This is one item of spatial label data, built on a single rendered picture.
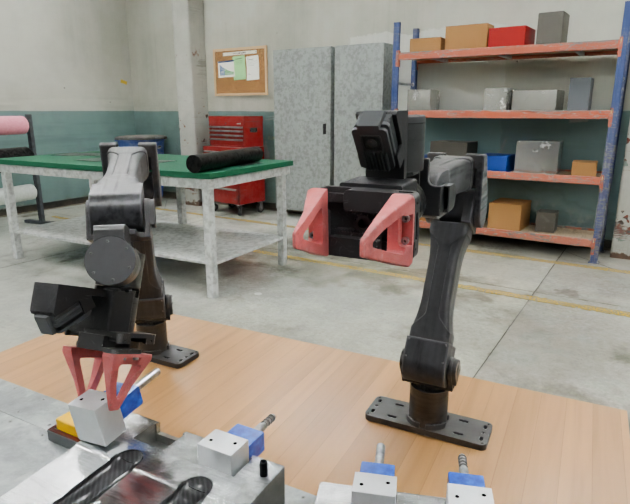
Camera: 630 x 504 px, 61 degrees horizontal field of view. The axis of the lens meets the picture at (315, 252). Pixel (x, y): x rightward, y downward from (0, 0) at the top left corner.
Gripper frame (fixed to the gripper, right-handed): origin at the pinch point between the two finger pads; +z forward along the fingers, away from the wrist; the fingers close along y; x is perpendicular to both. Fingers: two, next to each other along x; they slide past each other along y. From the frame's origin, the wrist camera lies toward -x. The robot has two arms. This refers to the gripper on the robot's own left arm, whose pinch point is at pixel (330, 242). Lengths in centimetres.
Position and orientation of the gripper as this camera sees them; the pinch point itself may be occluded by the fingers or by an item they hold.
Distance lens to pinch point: 46.2
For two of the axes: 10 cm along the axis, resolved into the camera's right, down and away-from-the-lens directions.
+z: -4.5, 2.6, -8.5
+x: 0.2, 9.6, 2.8
